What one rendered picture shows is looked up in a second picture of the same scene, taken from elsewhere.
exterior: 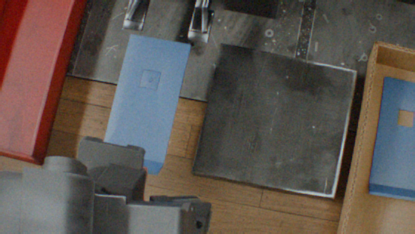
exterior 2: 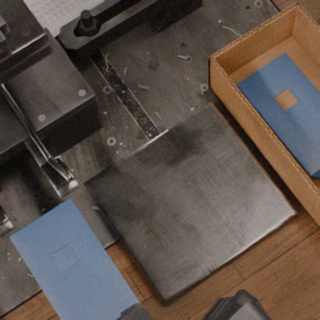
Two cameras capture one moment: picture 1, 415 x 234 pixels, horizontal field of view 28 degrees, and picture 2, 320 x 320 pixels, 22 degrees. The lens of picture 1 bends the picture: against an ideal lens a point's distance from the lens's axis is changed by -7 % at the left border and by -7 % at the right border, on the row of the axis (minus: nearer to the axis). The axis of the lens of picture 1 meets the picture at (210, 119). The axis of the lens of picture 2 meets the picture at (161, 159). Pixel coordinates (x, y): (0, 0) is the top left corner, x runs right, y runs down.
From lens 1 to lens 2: 0.22 m
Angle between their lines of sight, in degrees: 15
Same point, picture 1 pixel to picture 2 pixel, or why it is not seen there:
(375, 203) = not seen: outside the picture
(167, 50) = (55, 220)
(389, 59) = (229, 65)
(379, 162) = (302, 152)
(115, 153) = not seen: outside the picture
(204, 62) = (84, 212)
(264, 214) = (254, 281)
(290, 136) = (212, 200)
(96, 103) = not seen: outside the picture
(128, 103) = (66, 294)
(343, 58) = (188, 104)
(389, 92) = (252, 93)
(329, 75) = (194, 125)
